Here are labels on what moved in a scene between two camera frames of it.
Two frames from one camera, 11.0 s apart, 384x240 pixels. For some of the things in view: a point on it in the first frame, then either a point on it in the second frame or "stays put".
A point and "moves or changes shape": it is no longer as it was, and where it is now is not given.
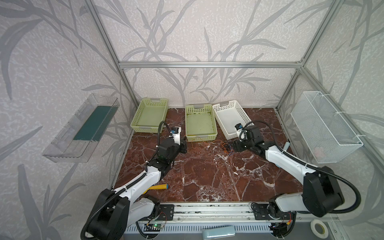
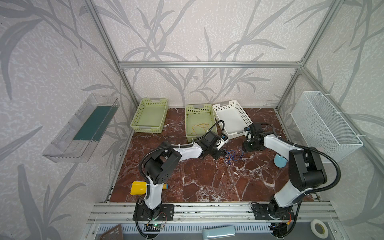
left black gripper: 182,145 to 217,152
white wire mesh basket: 328,139 stays put
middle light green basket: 200,123 stays put
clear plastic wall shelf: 77,141 stays put
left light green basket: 152,112 stays put
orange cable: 223,146 moves or changes shape
